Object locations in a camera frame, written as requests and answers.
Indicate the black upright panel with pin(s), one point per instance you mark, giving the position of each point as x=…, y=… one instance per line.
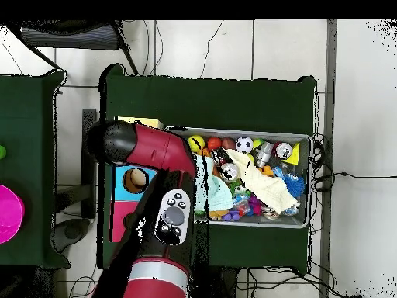
x=89, y=186

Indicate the black mesh chair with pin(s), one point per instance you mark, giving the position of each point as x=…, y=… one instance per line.
x=71, y=37

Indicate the yellow ball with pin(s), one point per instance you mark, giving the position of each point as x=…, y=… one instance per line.
x=197, y=143

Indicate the silver top drink can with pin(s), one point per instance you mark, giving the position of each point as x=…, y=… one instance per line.
x=283, y=150

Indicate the orange ball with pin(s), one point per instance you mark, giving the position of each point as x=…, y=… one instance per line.
x=214, y=143

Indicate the cream waffle cloth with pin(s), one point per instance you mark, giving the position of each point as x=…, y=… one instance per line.
x=266, y=186

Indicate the small green object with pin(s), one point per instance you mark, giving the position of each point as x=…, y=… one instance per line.
x=2, y=152

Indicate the pink round disc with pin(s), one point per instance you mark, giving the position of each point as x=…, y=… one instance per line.
x=9, y=214

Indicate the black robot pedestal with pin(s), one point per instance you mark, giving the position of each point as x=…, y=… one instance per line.
x=221, y=282

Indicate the blue spiky toy with eyes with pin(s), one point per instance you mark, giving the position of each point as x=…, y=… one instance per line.
x=294, y=185

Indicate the small soccer ball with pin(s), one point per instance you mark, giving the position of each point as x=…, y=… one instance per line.
x=244, y=144

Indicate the wooden box with three holes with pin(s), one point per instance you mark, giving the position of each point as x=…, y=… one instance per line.
x=119, y=186

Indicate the crushed black drink can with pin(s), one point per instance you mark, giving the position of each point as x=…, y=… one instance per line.
x=219, y=155

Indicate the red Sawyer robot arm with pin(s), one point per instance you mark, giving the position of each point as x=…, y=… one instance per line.
x=155, y=146

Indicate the dark green side tablecloth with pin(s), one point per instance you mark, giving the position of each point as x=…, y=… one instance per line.
x=28, y=124

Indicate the brown football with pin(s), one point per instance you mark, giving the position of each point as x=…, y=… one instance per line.
x=228, y=143

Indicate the mint green waffle cloth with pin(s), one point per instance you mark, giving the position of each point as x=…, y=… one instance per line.
x=220, y=194

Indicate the dark grey oval base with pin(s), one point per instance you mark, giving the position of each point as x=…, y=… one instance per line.
x=73, y=231

